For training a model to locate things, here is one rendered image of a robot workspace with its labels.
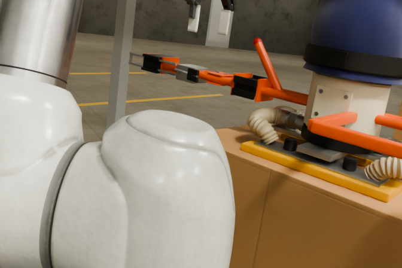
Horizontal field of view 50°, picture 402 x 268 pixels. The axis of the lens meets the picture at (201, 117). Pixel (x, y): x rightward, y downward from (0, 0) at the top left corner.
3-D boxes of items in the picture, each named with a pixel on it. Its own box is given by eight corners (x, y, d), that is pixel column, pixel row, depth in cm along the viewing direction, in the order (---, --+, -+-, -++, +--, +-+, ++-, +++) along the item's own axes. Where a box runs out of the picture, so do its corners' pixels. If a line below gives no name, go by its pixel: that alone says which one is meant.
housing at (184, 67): (207, 83, 128) (209, 68, 127) (192, 84, 123) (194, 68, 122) (189, 78, 133) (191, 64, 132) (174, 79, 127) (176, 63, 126)
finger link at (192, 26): (201, 5, 113) (199, 5, 113) (197, 32, 115) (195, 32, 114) (192, 4, 115) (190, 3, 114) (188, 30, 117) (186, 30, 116)
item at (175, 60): (177, 73, 137) (179, 58, 136) (161, 73, 131) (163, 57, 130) (158, 69, 142) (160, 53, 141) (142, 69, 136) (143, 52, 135)
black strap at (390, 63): (419, 77, 99) (423, 60, 99) (389, 79, 82) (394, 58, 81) (326, 60, 113) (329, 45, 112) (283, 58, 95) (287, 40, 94)
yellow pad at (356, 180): (402, 192, 89) (408, 169, 88) (387, 204, 81) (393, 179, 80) (261, 144, 109) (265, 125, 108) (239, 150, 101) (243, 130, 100)
